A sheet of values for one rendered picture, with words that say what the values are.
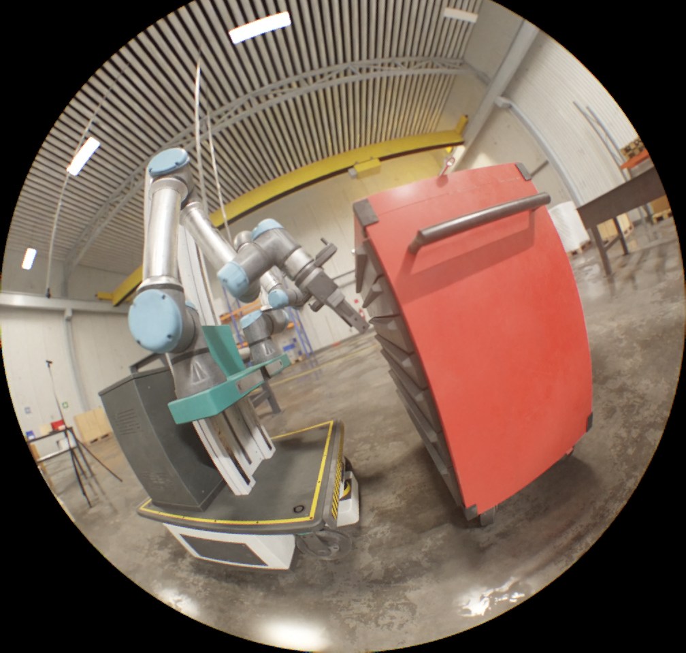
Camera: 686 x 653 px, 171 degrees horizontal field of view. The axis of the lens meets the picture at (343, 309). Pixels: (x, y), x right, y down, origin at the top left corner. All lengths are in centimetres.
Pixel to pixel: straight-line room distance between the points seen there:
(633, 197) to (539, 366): 280
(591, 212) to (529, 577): 325
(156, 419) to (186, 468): 19
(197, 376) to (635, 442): 135
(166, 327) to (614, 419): 140
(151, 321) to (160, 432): 47
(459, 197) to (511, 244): 14
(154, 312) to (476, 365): 60
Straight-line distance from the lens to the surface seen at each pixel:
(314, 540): 82
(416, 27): 992
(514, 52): 928
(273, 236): 52
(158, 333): 47
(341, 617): 84
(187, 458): 92
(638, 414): 117
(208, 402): 55
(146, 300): 49
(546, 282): 57
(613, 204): 326
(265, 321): 106
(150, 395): 87
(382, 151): 949
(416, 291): 39
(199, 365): 59
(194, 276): 110
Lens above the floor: 75
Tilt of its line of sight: 3 degrees up
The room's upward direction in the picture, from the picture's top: 22 degrees counter-clockwise
